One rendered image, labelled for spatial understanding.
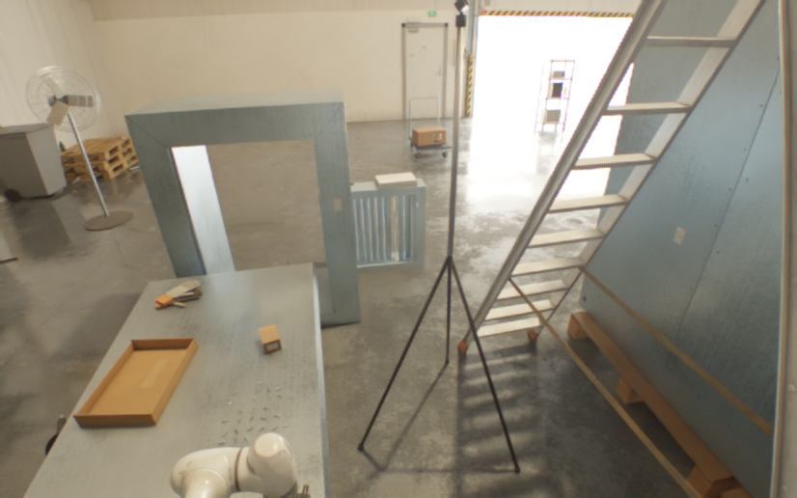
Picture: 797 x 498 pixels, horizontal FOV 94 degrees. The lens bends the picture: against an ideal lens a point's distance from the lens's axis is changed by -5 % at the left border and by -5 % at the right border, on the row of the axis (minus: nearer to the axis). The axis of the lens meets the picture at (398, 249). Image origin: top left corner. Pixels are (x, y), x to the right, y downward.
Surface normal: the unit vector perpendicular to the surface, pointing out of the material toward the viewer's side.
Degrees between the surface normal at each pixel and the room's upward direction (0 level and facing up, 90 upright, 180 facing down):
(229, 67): 90
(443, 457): 0
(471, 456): 0
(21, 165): 95
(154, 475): 0
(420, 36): 90
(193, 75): 90
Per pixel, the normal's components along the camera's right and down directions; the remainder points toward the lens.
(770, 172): -0.99, 0.09
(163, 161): 0.15, 0.47
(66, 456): -0.02, -0.88
